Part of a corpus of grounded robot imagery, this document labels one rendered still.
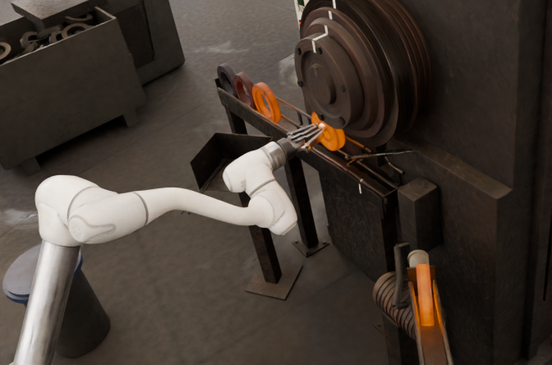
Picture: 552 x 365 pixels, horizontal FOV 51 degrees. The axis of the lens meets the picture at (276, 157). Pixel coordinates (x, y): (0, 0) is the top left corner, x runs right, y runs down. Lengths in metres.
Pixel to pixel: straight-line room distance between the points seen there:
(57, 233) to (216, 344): 1.08
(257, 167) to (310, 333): 0.84
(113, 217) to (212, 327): 1.16
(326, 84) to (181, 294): 1.44
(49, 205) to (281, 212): 0.68
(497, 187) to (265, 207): 0.68
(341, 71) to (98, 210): 0.72
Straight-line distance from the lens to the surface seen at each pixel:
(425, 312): 1.52
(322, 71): 1.63
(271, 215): 1.81
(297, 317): 2.50
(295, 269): 2.67
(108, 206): 1.52
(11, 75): 3.82
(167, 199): 1.63
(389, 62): 1.51
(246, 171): 1.86
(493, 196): 1.61
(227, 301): 2.64
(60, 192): 1.62
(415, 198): 1.71
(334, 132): 1.95
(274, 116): 2.42
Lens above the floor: 1.91
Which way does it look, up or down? 35 degrees down
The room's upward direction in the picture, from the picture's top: 14 degrees counter-clockwise
